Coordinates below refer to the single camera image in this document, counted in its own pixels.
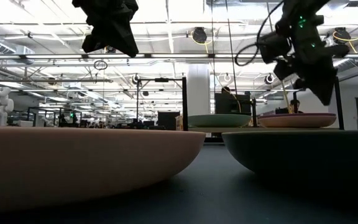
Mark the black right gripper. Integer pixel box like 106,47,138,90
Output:
290,15,351,106

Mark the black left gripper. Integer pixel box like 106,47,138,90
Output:
71,0,139,58

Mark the purple plate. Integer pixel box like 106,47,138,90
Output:
257,112,337,119

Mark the peach orange plate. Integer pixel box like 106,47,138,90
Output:
258,116,337,129

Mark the large dark green bowl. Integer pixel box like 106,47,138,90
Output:
221,129,358,200

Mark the light blue plate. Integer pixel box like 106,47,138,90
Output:
187,113,253,128

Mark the large pink bowl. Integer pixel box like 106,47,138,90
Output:
0,126,207,215

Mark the person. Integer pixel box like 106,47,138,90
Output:
288,99,305,114

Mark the long ceiling light strip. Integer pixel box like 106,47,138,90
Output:
0,53,358,60

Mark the black computer monitor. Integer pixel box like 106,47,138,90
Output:
214,92,252,115

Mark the black box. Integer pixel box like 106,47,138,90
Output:
157,111,181,131

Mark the white pillar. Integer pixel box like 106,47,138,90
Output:
186,63,211,116

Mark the hanging black cable loop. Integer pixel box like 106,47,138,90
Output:
93,59,109,71

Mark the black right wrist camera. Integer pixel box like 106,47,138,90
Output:
258,30,293,80

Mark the thin black workstation frame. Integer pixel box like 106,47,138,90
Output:
135,77,183,131

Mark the thin hanging black cable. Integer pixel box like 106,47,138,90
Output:
225,0,239,96
210,0,214,94

